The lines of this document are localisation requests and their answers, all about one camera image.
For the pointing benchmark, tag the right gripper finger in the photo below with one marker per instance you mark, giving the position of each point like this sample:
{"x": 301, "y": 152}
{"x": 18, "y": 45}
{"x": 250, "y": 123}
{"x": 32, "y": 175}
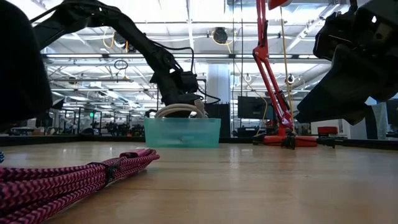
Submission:
{"x": 362, "y": 118}
{"x": 342, "y": 93}

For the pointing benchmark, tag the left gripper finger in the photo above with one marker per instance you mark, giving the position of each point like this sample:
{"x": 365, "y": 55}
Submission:
{"x": 180, "y": 114}

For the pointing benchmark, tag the teal plastic bin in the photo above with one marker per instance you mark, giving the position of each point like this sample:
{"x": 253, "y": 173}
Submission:
{"x": 183, "y": 133}

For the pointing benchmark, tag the red box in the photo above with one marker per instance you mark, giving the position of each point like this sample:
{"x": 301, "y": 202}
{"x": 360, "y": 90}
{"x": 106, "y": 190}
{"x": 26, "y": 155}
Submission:
{"x": 327, "y": 130}

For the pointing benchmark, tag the black cabinet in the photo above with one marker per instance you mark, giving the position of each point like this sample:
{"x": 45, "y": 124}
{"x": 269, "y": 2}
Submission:
{"x": 222, "y": 118}

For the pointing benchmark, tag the large black monitor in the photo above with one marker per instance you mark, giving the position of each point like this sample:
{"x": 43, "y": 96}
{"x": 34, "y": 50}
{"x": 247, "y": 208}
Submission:
{"x": 252, "y": 107}

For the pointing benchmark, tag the black studio light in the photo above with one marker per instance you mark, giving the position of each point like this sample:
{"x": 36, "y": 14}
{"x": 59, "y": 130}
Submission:
{"x": 59, "y": 104}

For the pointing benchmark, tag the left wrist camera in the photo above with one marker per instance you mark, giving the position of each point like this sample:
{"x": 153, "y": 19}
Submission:
{"x": 189, "y": 82}

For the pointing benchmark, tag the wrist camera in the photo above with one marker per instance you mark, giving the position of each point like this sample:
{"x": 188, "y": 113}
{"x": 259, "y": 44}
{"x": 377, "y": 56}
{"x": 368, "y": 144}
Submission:
{"x": 189, "y": 82}
{"x": 332, "y": 37}

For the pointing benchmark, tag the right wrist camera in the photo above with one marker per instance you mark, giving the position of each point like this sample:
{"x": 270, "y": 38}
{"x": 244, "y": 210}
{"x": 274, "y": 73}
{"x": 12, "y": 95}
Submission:
{"x": 332, "y": 37}

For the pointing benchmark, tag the black table frame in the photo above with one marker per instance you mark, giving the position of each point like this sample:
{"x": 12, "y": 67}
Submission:
{"x": 93, "y": 140}

